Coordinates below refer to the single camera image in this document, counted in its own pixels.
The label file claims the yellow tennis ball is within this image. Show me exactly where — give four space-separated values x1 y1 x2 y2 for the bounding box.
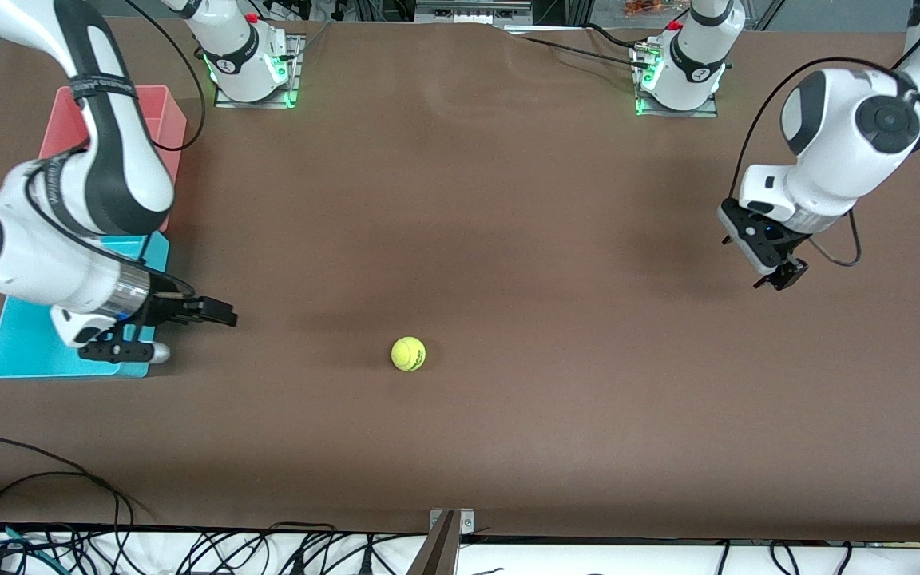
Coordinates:
391 336 427 373

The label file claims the blue plastic bin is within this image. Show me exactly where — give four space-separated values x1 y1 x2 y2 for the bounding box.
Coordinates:
0 232 171 379

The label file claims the pink plastic bin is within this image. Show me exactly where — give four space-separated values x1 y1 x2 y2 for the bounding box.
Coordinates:
38 85 188 232

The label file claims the silver power strip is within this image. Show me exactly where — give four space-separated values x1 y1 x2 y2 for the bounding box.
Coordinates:
414 0 534 25

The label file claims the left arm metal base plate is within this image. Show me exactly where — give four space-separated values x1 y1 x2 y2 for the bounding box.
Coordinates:
636 44 719 118

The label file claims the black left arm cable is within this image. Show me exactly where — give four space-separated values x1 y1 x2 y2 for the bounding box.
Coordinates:
732 56 920 268

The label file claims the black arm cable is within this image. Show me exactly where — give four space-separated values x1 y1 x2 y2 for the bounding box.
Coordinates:
732 56 920 268
123 0 207 153

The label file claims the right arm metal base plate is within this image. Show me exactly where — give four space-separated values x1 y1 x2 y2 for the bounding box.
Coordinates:
214 36 301 109

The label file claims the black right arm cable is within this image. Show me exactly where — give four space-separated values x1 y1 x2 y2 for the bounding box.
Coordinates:
123 0 207 153

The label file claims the teal cable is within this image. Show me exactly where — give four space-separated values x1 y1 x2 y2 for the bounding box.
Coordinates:
0 519 58 573

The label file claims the black cable on table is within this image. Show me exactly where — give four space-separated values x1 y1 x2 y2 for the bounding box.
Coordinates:
508 32 656 73
584 22 646 50

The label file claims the grey cable on table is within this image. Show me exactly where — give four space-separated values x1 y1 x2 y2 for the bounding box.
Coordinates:
288 20 333 65

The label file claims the metal table bracket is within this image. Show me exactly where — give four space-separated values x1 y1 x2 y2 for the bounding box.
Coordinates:
404 508 477 575

